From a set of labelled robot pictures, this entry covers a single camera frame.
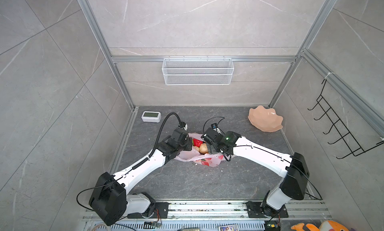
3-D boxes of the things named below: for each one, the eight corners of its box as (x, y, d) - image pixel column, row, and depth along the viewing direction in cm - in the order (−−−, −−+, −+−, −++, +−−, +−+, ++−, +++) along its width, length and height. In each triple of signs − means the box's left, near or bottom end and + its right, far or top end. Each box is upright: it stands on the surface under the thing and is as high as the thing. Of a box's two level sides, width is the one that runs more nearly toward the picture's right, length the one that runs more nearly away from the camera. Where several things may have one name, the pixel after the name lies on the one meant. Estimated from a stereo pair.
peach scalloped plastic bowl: (266, 136, 104) (268, 132, 100) (244, 115, 117) (246, 111, 113) (285, 126, 110) (288, 122, 106) (263, 106, 123) (265, 102, 119)
